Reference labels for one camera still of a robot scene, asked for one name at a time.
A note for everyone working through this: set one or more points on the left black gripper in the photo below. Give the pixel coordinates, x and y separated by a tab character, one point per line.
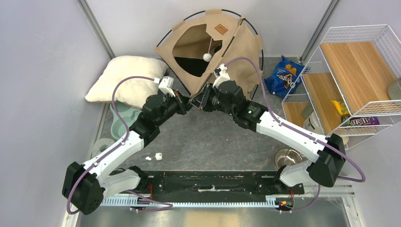
183	104

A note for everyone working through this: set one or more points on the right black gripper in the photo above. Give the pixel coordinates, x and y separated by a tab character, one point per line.
203	100

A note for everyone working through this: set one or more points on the black tent pole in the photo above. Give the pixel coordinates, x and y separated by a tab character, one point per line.
219	18

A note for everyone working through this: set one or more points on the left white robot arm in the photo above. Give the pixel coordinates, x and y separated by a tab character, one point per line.
87	185

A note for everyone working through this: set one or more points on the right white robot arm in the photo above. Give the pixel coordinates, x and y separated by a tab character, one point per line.
325	155

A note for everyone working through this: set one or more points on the steel pet bowl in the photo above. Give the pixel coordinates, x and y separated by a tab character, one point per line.
287	157

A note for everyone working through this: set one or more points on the white pompom toy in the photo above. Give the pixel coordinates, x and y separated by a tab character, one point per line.
208	55

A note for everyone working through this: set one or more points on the small white plastic cap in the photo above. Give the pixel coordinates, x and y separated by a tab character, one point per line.
158	156

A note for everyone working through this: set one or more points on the mint green bowl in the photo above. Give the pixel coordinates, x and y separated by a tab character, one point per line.
129	115

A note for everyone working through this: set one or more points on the blue chip bag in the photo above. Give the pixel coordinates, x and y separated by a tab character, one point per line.
285	78

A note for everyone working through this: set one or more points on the grey toilet paper roll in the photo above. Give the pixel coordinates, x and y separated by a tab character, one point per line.
100	146

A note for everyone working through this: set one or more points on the white plastic jar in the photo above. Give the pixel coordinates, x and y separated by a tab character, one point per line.
312	124

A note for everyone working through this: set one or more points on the yellow snack packet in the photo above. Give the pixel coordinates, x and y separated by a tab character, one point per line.
340	107

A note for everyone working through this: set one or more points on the purple candy bag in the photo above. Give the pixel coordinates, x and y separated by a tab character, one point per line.
359	121

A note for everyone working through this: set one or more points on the clear glass jar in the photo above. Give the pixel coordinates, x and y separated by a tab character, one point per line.
394	90

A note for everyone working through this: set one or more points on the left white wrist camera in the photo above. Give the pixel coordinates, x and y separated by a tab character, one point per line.
165	85

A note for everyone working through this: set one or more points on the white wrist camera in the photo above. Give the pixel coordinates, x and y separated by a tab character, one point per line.
165	85
221	75

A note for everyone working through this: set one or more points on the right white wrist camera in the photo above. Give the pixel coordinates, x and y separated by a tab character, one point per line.
221	75

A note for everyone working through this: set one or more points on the white wire shelf rack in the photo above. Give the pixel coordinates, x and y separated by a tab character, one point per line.
354	65

